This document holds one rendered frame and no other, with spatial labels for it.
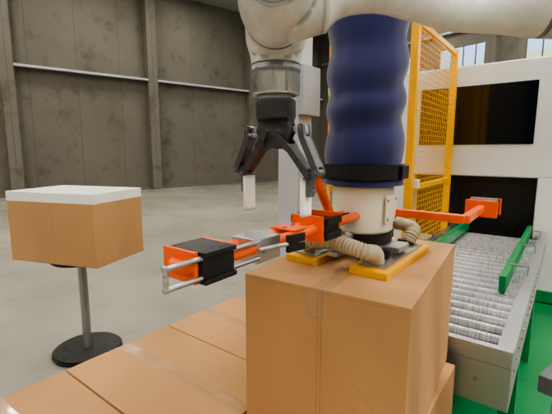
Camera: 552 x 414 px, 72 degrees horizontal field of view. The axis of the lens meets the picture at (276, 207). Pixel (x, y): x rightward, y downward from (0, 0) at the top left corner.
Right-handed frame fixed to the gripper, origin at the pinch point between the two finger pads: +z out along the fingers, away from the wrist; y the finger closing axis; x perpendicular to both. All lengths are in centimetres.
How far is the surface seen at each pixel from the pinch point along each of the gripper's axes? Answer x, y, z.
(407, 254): -43.6, -11.9, 17.1
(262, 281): -10.1, 11.8, 20.3
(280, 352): -10.5, 6.7, 37.2
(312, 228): -10.6, -1.8, 5.8
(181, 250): 22.2, 1.1, 4.0
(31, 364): -21, 197, 114
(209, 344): -32, 55, 60
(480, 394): -77, -28, 70
